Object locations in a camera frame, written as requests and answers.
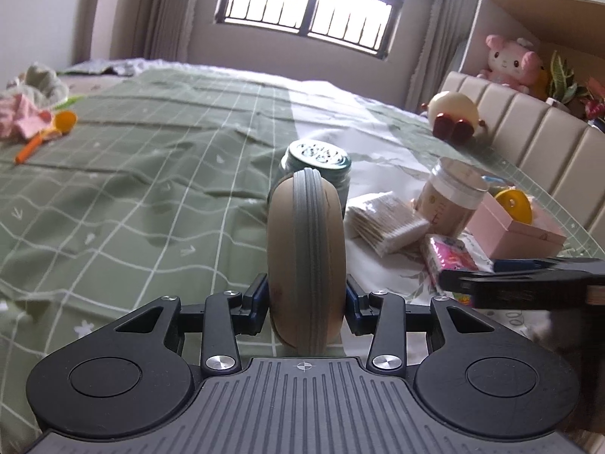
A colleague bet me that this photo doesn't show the beige padded headboard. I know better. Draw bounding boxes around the beige padded headboard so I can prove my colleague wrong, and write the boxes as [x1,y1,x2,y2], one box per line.
[439,71,605,247]

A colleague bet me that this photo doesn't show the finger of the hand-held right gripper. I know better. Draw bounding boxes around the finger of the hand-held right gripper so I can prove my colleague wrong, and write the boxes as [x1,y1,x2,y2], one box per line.
[439,267,589,312]
[492,256,605,275]

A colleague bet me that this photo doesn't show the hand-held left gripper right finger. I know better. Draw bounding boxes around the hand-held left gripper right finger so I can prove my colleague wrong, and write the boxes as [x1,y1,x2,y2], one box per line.
[344,274,499,375]

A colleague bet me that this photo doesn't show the round beige pouch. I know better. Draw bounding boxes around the round beige pouch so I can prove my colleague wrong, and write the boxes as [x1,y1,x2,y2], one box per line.
[266,168,348,355]

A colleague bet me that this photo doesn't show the wooden shelf unit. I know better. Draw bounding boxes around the wooden shelf unit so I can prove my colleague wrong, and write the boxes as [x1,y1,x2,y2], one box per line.
[465,0,605,105]

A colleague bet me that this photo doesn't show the pink leafy plant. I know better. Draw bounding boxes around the pink leafy plant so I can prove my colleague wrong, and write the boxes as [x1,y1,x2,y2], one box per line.
[583,78,605,124]

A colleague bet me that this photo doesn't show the blue white wipes pack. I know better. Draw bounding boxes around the blue white wipes pack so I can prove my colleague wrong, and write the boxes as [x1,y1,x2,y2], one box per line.
[481,174,517,191]

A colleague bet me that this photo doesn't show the pink snack packet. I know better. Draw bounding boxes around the pink snack packet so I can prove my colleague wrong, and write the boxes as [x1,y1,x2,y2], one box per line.
[420,234,473,289]

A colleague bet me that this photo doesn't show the orange plastic scoop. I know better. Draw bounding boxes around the orange plastic scoop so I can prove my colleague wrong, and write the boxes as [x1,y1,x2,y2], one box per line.
[14,110,79,165]

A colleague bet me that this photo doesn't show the grey pleated curtain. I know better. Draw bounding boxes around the grey pleated curtain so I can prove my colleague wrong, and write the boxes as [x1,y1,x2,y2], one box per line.
[111,0,232,64]
[404,0,487,114]

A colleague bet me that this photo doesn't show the yellow round toy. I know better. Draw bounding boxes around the yellow round toy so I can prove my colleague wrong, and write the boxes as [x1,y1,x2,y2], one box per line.
[494,188,534,225]

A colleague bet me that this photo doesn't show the pink plush bunny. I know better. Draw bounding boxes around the pink plush bunny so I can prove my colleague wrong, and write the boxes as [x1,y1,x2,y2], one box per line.
[476,34,544,95]

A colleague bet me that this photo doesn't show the pink cardboard box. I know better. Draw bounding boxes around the pink cardboard box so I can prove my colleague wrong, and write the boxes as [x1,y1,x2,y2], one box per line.
[465,184,568,261]

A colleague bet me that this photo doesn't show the grey plush toy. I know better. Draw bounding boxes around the grey plush toy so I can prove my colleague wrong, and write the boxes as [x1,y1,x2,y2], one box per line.
[7,63,71,109]

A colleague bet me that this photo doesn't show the barred window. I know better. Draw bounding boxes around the barred window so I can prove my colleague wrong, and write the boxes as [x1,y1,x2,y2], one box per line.
[215,0,411,61]

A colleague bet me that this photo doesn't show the clear plastic jar beige label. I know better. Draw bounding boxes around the clear plastic jar beige label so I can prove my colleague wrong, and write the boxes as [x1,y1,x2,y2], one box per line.
[411,157,490,238]

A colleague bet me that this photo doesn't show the clear cotton swab pack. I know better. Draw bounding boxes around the clear cotton swab pack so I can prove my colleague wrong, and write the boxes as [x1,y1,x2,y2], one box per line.
[344,191,431,256]

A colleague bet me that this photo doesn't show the pink cloth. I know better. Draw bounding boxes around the pink cloth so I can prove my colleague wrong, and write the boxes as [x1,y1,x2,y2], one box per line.
[0,93,53,140]

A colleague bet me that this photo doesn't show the glass jar patterned metal lid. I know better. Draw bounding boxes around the glass jar patterned metal lid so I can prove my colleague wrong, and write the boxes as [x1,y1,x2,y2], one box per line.
[278,139,353,209]

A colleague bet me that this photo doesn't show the grey blanket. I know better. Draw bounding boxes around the grey blanket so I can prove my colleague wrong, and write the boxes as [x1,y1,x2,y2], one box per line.
[61,57,159,77]

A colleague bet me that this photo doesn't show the yellow plush toy red feet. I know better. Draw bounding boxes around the yellow plush toy red feet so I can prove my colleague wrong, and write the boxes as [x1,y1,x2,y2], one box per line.
[420,91,490,145]

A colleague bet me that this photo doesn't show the green printed bed sheet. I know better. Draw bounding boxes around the green printed bed sheet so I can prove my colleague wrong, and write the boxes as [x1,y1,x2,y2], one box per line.
[0,57,605,454]

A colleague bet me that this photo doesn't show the green leafy plant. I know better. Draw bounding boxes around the green leafy plant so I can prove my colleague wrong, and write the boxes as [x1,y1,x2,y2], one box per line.
[546,52,580,105]

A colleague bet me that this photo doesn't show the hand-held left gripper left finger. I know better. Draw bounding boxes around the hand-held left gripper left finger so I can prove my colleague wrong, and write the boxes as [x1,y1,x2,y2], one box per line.
[113,274,271,375]

